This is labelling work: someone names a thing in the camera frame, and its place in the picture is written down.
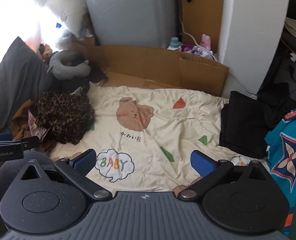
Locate crumpled black garment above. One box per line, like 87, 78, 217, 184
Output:
59, 57, 109, 92

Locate white cable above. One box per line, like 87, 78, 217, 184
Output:
181, 17, 219, 62

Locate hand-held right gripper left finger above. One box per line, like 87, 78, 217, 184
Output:
20, 149, 113, 201

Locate blue capped bottle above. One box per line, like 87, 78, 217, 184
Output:
166, 37, 181, 50

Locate dark grey pillow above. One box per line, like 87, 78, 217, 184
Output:
0, 36, 54, 133

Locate white fluffy pillow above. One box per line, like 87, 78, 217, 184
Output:
34, 0, 88, 39

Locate large brown cardboard sheet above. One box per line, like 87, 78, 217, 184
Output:
70, 37, 229, 97

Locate orange brown patterned cloth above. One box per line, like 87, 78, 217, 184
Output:
12, 100, 52, 145

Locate teal printed garment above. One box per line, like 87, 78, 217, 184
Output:
264, 106, 296, 235

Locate folded black clothes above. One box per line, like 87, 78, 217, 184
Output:
219, 90, 269, 159

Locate cream printed blanket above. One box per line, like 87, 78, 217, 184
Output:
49, 84, 271, 193

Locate black clothes pile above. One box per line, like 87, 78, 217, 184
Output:
256, 81, 296, 128

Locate brown upright panel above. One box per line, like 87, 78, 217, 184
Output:
180, 0, 226, 53

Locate grey neck pillow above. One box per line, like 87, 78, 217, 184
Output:
47, 51, 91, 80

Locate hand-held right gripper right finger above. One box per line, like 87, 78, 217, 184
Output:
179, 150, 267, 201

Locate purple white package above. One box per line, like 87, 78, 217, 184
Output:
180, 44, 214, 60

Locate leopard print garment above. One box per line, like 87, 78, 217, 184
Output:
35, 91, 96, 145

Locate small cardboard box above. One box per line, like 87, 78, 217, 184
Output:
70, 36, 96, 47

